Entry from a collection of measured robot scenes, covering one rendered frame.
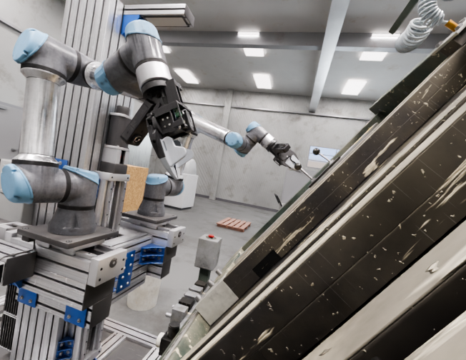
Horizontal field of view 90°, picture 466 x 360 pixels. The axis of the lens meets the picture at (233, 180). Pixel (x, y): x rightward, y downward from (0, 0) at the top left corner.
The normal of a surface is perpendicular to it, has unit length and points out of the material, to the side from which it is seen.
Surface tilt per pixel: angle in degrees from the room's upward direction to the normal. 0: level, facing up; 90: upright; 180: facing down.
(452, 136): 90
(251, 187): 90
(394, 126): 90
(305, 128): 90
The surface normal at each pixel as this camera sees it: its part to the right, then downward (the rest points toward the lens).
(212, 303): -0.21, -0.02
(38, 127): 0.55, 0.00
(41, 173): 0.83, 0.02
